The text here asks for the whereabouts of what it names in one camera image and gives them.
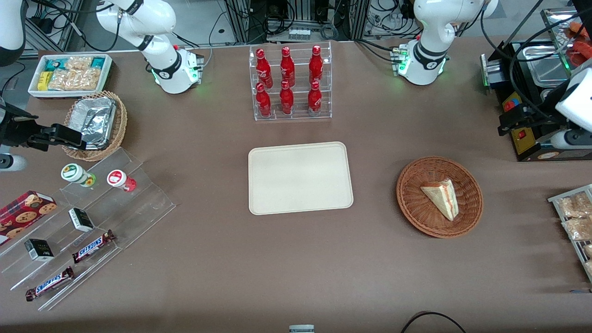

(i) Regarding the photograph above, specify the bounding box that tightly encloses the red cola bottle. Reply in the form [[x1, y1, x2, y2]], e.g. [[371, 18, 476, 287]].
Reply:
[[255, 48, 274, 89], [308, 45, 324, 85], [307, 81, 323, 117], [280, 46, 296, 86], [279, 80, 295, 116], [255, 82, 272, 117]]

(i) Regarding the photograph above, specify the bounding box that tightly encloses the black food warmer machine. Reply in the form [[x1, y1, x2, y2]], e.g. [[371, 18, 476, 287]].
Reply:
[[480, 6, 592, 163]]

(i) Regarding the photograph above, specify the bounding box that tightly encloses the large clear cracker bag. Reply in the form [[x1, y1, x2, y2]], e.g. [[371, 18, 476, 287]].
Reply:
[[47, 68, 102, 92]]

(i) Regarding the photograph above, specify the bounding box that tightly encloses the red lid white cup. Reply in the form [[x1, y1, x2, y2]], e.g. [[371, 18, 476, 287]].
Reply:
[[106, 169, 137, 193]]

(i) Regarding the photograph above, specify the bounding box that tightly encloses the black cable loop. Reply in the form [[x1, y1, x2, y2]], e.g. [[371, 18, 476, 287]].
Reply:
[[401, 311, 468, 333]]

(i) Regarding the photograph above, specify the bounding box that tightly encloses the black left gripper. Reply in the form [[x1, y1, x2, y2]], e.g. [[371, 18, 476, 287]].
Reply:
[[498, 105, 561, 137]]

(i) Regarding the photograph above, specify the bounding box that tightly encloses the round brown wicker basket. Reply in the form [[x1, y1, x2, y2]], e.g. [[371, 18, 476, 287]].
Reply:
[[396, 156, 484, 239]]

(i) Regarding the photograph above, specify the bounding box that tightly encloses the clear acrylic stepped display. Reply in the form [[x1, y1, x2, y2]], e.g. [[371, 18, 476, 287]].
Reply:
[[0, 147, 177, 312]]

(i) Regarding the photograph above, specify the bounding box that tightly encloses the small black box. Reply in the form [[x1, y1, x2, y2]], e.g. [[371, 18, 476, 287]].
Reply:
[[24, 238, 55, 262], [68, 207, 95, 233]]

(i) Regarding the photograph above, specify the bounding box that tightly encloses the green lid white cup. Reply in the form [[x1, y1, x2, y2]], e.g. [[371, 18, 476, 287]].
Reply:
[[61, 163, 97, 188]]

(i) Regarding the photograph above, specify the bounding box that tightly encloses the small clear cracker bag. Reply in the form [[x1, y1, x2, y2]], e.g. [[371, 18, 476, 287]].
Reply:
[[64, 56, 93, 71]]

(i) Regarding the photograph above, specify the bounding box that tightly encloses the clear acrylic bottle rack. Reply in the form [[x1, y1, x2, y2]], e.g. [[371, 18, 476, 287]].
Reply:
[[248, 41, 333, 122]]

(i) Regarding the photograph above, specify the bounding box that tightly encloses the beige plastic tray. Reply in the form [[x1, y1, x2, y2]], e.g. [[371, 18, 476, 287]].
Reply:
[[248, 141, 354, 216]]

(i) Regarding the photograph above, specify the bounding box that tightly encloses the white plastic snack bin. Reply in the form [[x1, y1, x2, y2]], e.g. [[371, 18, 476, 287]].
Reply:
[[28, 54, 113, 99]]

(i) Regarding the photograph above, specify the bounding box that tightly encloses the triangular sandwich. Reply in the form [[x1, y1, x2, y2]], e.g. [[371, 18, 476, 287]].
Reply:
[[420, 179, 459, 222]]

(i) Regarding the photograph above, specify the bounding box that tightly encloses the grey wire snack rack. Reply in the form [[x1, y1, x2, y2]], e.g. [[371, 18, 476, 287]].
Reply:
[[548, 184, 592, 284]]

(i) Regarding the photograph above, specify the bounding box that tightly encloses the red plaid cookie box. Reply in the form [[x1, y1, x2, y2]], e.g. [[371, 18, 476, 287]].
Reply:
[[0, 190, 58, 246]]

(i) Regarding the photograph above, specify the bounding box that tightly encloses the aluminium foil container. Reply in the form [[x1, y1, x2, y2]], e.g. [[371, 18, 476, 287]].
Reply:
[[68, 96, 117, 150]]

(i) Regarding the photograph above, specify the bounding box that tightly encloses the Snickers chocolate bar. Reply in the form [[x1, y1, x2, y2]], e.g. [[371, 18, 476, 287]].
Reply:
[[71, 229, 117, 265], [25, 266, 75, 302]]

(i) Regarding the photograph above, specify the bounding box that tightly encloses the stainless steel warmer pan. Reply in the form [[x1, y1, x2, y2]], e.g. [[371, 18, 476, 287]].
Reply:
[[517, 43, 574, 88]]

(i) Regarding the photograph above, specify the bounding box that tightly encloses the light wicker basket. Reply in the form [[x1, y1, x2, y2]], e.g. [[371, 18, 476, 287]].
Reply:
[[61, 90, 128, 162]]

